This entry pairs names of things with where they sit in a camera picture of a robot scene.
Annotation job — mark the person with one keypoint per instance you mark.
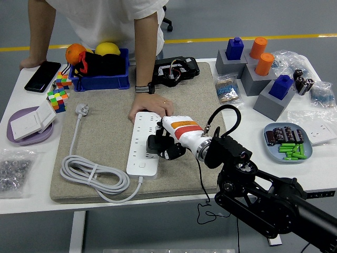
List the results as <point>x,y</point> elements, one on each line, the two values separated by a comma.
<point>105,21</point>

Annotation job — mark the purple tray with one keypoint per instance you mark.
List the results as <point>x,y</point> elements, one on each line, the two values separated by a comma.
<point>31,139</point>

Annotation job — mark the black pouch with red lining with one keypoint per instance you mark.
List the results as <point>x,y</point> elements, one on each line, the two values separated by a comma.
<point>105,64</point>

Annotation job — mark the person's right hand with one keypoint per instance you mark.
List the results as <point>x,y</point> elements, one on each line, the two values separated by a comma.
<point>30,63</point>

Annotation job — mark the blue square peg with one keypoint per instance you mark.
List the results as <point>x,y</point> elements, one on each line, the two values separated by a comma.
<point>234,50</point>
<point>280,88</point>

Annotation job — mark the large yellow citrus fruit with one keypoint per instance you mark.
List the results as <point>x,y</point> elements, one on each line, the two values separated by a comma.
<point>106,48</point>

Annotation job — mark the grey-brown mat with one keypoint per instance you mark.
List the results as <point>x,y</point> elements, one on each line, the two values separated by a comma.
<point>105,126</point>

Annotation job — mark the clear bag of blue resistors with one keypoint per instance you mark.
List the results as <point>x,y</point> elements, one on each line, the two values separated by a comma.
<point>322,96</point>

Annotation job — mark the clear plastic bag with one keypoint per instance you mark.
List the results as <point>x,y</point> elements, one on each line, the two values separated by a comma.
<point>321,116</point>

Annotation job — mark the white table leg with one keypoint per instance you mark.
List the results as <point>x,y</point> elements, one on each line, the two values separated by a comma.
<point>276,241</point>
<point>77,232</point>

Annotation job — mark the clear bag of metal nuts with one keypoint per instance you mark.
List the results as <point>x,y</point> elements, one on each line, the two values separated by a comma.
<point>13,171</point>

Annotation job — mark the clear bag of striped resistors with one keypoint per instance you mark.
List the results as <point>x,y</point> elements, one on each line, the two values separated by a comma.
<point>227,91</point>

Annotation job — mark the blue-grey tray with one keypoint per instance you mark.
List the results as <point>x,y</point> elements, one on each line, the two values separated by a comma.
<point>308,150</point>

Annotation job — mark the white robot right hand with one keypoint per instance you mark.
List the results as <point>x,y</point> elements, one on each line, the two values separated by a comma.
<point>184,129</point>

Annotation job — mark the crumpled clear bag of parts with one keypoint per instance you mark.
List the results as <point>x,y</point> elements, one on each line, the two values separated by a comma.
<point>289,59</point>

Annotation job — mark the orange fruit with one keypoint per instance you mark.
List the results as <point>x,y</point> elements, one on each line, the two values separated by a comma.
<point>73,52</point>

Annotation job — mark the colourful puzzle cube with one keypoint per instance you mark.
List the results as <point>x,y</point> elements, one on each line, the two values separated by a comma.
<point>58,101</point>
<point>63,80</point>

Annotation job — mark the orange cylinder peg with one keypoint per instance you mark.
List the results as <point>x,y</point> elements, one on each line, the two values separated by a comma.
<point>264,64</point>
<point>258,47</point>

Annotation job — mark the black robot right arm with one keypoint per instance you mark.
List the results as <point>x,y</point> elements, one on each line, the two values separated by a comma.
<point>229,153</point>

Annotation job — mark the grey and black wristband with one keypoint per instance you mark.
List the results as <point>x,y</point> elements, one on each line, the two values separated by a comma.
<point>143,89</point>

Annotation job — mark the bundle of black capacitors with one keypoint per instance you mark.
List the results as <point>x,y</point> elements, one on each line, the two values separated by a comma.
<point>302,81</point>

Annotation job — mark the white wall socket panel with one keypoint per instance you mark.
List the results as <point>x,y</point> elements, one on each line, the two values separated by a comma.
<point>321,133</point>

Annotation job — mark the pile of dark capacitors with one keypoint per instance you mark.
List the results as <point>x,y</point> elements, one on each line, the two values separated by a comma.
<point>287,134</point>

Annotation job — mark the blue plastic bin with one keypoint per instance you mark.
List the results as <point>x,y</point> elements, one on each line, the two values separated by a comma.
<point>105,83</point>

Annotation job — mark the black table control panel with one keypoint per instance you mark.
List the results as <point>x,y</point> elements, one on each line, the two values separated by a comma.
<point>321,194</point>

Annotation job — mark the pile of green batteries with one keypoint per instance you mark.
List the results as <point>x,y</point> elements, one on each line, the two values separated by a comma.
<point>293,153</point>

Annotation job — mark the black office chair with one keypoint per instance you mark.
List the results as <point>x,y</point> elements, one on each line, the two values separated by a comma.
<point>168,25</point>

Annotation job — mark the grey socket block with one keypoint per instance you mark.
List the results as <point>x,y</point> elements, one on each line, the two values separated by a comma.
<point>252,84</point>
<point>266,105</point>
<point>223,66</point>
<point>247,59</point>

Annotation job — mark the black smartphone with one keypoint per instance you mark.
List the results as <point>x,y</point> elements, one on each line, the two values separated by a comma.
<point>42,76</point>

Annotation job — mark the white wall switch panel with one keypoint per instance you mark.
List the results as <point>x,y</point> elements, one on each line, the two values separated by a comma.
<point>23,126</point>

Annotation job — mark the person's left hand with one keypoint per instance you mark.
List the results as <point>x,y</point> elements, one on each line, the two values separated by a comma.
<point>150,104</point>

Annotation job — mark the small yellow fruit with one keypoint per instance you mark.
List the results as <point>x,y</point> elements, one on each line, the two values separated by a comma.
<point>89,50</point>

